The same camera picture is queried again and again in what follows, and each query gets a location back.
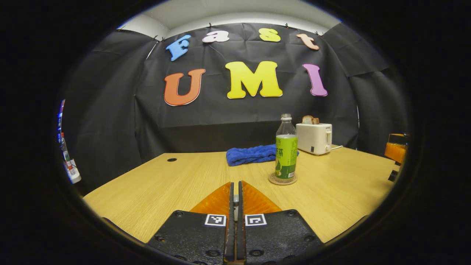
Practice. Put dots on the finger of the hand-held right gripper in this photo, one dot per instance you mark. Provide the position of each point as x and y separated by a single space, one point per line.
393 176
395 151

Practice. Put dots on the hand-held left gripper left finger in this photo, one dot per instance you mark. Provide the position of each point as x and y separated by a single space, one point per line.
230 221

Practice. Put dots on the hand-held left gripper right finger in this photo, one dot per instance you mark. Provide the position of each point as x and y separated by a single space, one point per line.
241 221

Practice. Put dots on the round wooden coaster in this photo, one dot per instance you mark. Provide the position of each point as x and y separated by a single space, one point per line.
283 182

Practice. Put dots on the green label water bottle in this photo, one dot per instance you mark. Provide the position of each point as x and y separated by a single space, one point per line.
286 154

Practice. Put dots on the small red-capped bottle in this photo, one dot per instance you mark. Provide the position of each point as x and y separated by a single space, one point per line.
66 152

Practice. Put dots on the blue towel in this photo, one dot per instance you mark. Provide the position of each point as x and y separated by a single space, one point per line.
250 154

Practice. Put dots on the white toaster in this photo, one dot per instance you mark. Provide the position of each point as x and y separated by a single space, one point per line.
312 138

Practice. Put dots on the toast slice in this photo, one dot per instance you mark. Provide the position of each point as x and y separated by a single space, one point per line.
309 120

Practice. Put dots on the white power strip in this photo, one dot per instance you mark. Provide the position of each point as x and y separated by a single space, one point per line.
74 176

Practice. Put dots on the computer monitor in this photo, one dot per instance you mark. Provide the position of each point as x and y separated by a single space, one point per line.
59 121

